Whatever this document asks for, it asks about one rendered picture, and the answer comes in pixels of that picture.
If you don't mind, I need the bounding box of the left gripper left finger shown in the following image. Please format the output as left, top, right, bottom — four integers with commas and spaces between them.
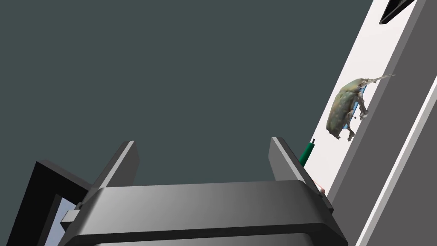
83, 140, 140, 202

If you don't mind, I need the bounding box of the grey table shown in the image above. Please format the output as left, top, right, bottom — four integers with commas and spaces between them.
303, 0, 437, 246

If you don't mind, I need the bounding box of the black framed window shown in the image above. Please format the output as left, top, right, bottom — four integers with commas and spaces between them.
6, 159, 93, 246

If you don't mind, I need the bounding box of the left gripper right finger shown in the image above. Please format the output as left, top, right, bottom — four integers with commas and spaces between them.
268, 137, 321, 195

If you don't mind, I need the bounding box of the olive green beetle figure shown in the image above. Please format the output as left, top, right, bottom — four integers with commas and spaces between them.
326, 73, 396, 142

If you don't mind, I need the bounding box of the green pen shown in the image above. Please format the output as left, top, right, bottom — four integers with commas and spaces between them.
298, 138, 316, 168

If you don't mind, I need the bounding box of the black flat object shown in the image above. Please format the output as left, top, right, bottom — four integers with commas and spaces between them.
379, 0, 418, 25

